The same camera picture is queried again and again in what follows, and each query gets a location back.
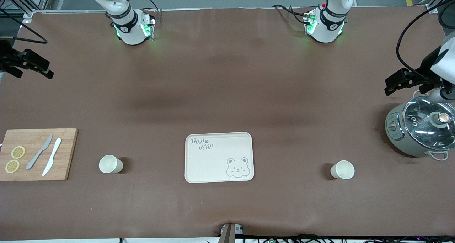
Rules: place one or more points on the wooden cutting board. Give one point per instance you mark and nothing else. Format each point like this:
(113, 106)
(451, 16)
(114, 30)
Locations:
(67, 164)

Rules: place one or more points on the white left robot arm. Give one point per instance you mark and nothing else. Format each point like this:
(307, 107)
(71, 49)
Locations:
(327, 33)

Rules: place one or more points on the aluminium frame struts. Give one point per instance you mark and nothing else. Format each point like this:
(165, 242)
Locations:
(432, 9)
(29, 14)

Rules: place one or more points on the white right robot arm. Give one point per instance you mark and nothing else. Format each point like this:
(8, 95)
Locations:
(129, 33)

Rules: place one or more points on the lemon slice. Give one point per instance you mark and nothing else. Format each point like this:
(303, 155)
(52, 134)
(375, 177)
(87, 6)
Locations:
(12, 166)
(18, 152)

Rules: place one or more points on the white plastic knife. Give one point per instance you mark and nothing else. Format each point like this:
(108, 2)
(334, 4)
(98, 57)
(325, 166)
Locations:
(52, 154)

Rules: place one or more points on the grey-green electric cooker pot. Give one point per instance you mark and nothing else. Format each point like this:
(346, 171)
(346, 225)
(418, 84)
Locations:
(396, 136)

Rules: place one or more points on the silver table edge rail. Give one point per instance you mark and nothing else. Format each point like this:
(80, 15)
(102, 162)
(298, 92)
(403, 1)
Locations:
(71, 10)

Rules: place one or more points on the grey plastic knife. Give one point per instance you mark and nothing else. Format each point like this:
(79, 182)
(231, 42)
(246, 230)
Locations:
(39, 152)

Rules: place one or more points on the white paper cup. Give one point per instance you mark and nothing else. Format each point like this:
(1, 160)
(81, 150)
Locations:
(108, 164)

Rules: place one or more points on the brown table mat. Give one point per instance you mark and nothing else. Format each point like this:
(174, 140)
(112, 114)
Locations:
(227, 75)

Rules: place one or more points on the grey metal mount bracket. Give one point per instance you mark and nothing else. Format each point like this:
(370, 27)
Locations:
(229, 234)

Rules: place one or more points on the cream tray with bear print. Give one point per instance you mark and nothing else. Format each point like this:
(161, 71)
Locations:
(217, 164)

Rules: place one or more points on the glass lid with copper knob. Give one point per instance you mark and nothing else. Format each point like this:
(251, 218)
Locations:
(423, 129)

